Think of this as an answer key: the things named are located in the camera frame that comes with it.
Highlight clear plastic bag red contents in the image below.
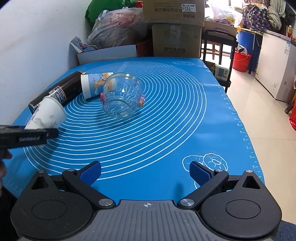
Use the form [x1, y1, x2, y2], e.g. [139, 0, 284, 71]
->
[87, 8, 148, 49]

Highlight blue plastic barrel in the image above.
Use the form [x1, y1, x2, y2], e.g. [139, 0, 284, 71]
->
[238, 29, 263, 74]

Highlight clear glass cup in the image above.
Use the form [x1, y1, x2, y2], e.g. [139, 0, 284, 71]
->
[100, 73, 145, 119]

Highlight cardboard box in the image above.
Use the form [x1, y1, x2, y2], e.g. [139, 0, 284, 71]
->
[143, 0, 205, 27]
[152, 24, 202, 58]

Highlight white chest freezer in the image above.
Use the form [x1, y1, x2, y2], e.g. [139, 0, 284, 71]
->
[255, 30, 295, 103]

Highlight red plastic bucket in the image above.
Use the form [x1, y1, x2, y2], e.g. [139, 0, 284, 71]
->
[232, 52, 251, 73]

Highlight white cartoon paper bag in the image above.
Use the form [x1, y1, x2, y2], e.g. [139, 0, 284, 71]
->
[70, 36, 98, 53]

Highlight white open carton box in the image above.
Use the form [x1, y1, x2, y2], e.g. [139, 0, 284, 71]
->
[77, 45, 137, 65]

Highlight floral fabric bundle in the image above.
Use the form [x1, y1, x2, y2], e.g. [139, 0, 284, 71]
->
[242, 4, 270, 32]

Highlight lower cardboard box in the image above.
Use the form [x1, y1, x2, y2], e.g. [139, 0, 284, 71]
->
[152, 24, 202, 58]

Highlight black cylindrical thermos bottle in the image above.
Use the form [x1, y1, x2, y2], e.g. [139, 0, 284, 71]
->
[28, 71, 86, 114]

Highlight white paper cup grey print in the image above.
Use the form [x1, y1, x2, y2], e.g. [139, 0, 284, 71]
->
[25, 96, 67, 130]

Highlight blue silicone baking mat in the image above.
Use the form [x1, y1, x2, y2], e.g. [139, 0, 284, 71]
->
[4, 57, 263, 201]

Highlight cartoon printed paper cup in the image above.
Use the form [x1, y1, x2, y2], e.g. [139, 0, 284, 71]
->
[81, 72, 113, 100]

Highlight person's left hand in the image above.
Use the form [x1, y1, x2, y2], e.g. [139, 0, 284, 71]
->
[0, 150, 13, 186]

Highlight green bag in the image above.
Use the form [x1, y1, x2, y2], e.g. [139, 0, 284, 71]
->
[85, 0, 137, 25]

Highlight upper cardboard box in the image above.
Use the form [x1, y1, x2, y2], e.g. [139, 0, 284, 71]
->
[143, 0, 205, 27]

